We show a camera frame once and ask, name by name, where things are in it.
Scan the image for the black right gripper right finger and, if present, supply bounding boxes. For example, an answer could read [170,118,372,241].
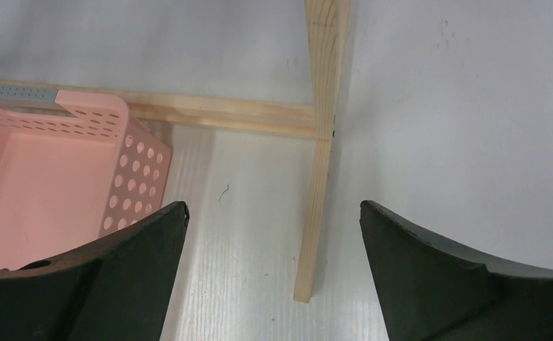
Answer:
[360,200,553,340]

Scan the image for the pink perforated plastic basket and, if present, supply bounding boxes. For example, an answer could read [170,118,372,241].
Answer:
[0,85,173,270]

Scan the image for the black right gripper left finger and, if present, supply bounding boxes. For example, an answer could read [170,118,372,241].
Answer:
[0,201,190,340]

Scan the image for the wooden clothes rack frame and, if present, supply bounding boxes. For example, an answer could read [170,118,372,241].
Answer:
[0,0,352,304]

